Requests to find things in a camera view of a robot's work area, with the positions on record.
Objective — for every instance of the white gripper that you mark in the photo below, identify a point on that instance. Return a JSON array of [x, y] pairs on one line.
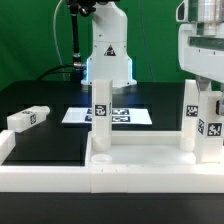
[[201, 40]]

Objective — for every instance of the white desk top tray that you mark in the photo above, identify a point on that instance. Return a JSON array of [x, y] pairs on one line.
[[153, 148]]

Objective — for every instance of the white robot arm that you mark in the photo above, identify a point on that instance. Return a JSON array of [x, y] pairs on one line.
[[109, 58]]

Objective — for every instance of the fiducial marker sheet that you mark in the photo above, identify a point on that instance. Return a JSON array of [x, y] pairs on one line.
[[119, 116]]

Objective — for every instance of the white U-shaped fence wall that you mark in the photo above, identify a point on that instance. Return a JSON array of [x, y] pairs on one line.
[[198, 178]]

